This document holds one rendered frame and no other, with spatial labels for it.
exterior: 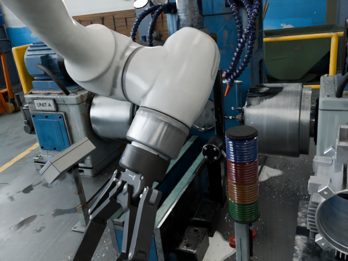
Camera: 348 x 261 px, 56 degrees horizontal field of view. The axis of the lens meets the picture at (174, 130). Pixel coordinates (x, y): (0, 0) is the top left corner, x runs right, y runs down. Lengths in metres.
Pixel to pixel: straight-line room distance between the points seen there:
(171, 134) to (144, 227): 0.14
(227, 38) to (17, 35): 6.96
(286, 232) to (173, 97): 0.66
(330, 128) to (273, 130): 0.16
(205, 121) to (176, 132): 0.86
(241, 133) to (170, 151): 0.17
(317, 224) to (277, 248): 0.26
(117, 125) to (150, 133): 0.79
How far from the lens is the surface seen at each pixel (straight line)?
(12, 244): 1.21
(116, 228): 0.93
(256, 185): 0.66
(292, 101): 1.07
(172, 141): 0.49
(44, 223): 1.24
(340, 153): 0.76
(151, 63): 0.52
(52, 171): 0.98
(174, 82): 0.49
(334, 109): 1.02
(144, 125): 0.49
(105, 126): 1.31
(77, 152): 1.03
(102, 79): 0.55
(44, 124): 1.48
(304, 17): 6.31
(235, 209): 0.68
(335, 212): 0.88
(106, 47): 0.55
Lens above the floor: 1.45
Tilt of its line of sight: 21 degrees down
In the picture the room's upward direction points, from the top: 7 degrees counter-clockwise
